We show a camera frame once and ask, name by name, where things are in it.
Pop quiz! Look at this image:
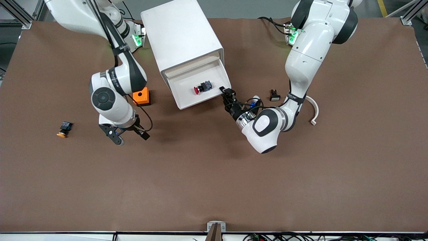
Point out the red mushroom push button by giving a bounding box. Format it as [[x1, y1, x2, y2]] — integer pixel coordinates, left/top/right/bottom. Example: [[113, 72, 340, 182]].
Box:
[[194, 80, 213, 95]]

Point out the orange mushroom push button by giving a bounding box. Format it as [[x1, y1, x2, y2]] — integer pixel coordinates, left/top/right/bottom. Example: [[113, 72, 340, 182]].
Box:
[[56, 121, 73, 138]]

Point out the orange box with hole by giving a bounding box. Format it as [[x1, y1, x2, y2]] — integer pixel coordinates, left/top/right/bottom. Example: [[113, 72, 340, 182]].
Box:
[[133, 87, 151, 107]]

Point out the brown table cover mat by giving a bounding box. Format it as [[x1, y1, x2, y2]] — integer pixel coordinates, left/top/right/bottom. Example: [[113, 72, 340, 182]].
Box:
[[0, 17, 428, 234]]

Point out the white curved bracket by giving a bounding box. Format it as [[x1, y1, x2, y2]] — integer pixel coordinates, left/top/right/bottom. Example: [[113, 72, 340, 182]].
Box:
[[305, 95, 319, 126]]

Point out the black base cable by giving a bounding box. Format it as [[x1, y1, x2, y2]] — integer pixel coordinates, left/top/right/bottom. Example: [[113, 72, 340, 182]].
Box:
[[257, 16, 291, 35]]

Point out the white table edge rail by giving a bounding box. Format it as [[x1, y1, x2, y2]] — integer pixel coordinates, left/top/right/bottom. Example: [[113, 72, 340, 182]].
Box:
[[0, 232, 428, 241]]

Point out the aluminium frame profile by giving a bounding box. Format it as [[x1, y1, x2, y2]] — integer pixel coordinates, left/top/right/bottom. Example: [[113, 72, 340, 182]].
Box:
[[400, 0, 422, 26], [0, 0, 45, 30]]

